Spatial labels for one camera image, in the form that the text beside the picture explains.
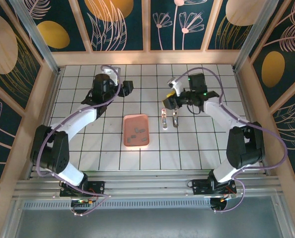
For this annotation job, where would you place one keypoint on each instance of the pink plastic tray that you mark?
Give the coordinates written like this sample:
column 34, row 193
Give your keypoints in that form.
column 137, row 121

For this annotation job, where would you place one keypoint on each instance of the aluminium side rail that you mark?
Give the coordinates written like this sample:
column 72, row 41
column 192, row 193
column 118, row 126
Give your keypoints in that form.
column 248, row 99
column 50, row 104

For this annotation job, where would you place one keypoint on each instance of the slotted metal vent strip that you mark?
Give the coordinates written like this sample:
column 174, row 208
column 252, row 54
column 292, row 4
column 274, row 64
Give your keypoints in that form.
column 147, row 203

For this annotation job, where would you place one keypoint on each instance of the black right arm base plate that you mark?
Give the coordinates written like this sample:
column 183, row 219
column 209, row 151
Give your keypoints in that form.
column 199, row 187

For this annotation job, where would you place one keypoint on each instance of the black arm base electronics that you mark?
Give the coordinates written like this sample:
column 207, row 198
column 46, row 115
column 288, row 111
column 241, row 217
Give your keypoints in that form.
column 219, row 204
column 81, row 204

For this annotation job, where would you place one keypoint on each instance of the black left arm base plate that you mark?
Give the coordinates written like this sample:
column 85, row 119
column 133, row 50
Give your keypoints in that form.
column 95, row 187

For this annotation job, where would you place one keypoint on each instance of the aluminium frame post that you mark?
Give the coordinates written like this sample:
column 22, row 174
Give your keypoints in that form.
column 37, row 37
column 257, row 37

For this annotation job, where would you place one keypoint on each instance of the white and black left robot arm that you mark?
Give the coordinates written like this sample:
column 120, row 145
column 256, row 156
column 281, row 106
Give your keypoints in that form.
column 80, row 121

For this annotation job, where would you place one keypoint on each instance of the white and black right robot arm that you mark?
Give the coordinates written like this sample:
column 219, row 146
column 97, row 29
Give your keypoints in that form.
column 222, row 114

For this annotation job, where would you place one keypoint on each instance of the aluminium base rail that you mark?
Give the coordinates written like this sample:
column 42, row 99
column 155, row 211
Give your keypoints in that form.
column 147, row 184

